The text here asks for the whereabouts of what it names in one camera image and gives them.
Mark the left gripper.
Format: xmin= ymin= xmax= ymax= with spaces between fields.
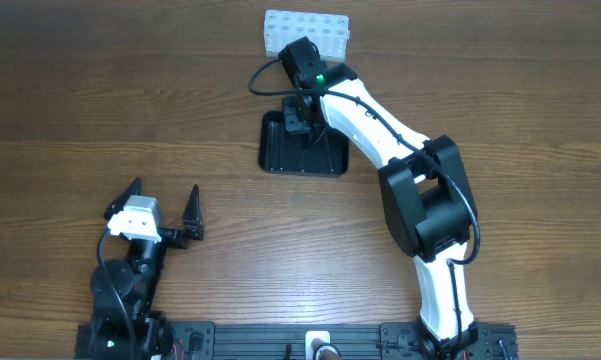
xmin=103 ymin=175 xmax=206 ymax=251

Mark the clear test tube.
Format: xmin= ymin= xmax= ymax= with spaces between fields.
xmin=275 ymin=124 xmax=286 ymax=171
xmin=266 ymin=122 xmax=277 ymax=171

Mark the black tray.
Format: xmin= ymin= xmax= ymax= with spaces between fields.
xmin=257 ymin=109 xmax=351 ymax=179

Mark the white test tube rack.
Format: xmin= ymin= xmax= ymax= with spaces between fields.
xmin=262 ymin=9 xmax=352 ymax=64

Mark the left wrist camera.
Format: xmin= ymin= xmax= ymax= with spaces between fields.
xmin=105 ymin=194 xmax=164 ymax=245

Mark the black cable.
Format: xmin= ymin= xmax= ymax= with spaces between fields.
xmin=247 ymin=56 xmax=483 ymax=267
xmin=95 ymin=227 xmax=139 ymax=360

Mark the mounting rail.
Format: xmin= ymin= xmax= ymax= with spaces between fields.
xmin=74 ymin=320 xmax=519 ymax=360

